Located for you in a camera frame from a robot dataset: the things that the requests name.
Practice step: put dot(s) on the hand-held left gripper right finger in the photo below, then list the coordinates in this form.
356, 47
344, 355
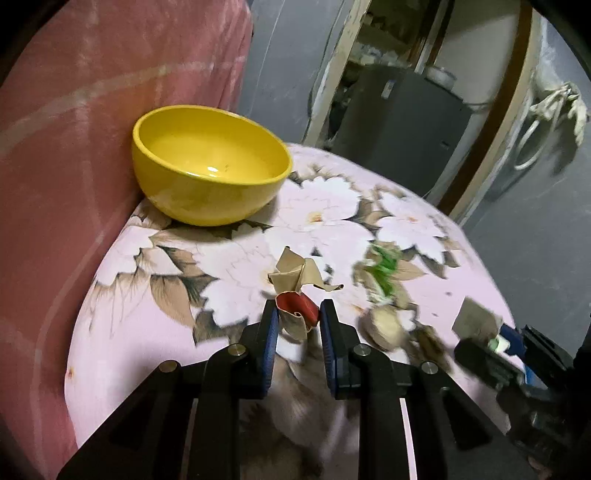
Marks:
330, 350

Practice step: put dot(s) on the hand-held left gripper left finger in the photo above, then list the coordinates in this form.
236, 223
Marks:
270, 350

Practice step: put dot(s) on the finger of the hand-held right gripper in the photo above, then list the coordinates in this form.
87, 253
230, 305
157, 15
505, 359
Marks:
545, 341
485, 362

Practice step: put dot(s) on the red and brown paper wrapper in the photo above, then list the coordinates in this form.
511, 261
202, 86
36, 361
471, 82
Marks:
295, 277

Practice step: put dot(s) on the green plastic wrapper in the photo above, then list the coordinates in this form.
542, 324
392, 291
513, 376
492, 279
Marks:
383, 270

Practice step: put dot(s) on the pink floral blanket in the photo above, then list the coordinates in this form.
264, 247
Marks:
138, 369

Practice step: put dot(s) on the yellow bowl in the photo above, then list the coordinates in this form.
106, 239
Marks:
207, 198

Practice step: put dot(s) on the grey refrigerator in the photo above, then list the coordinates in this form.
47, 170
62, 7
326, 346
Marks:
397, 124

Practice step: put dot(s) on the cream rubber gloves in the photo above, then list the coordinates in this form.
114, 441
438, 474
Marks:
561, 104

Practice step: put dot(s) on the metal pot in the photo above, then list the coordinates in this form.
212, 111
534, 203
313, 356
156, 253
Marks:
441, 76

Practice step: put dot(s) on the red plaid cloth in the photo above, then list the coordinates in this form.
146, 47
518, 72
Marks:
69, 138

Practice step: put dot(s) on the wooden storage shelves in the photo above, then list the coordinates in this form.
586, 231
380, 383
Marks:
383, 37

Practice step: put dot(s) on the wooden door frame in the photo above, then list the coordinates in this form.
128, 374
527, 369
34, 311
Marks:
337, 69

